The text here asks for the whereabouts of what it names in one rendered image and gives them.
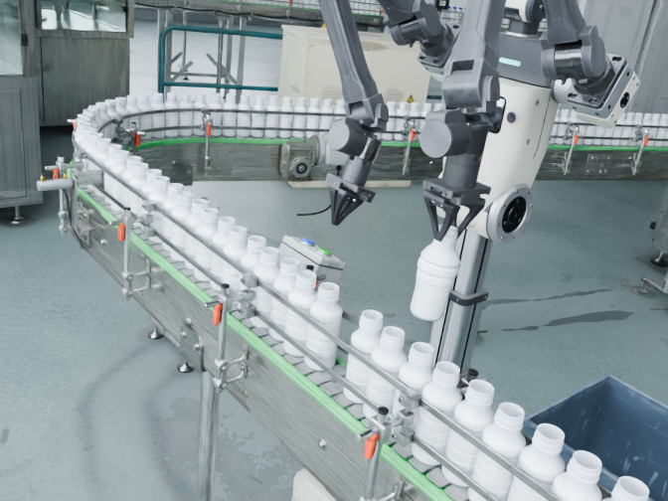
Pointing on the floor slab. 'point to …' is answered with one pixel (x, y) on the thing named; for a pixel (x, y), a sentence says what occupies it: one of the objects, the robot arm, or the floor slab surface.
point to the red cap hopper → (206, 55)
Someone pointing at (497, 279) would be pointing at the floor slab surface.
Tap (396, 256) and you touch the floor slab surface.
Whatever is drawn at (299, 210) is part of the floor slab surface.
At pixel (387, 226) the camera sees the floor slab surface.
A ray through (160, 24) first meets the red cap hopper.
